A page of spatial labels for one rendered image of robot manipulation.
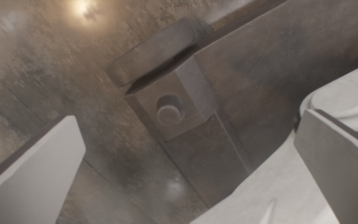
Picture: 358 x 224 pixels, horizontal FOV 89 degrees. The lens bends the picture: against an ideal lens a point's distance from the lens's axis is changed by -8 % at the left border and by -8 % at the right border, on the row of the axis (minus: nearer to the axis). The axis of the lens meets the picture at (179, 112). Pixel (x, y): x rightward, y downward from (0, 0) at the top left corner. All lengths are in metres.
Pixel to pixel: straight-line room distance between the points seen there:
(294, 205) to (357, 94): 0.16
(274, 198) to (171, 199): 0.55
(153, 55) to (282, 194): 0.27
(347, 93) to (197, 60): 0.23
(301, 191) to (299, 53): 0.24
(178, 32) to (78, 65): 0.33
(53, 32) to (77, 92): 0.17
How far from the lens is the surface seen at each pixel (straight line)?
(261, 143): 0.46
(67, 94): 0.65
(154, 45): 0.33
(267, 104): 0.42
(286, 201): 0.28
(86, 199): 0.89
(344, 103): 0.32
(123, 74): 0.36
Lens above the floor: 0.52
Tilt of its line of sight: 65 degrees down
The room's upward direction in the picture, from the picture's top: 178 degrees counter-clockwise
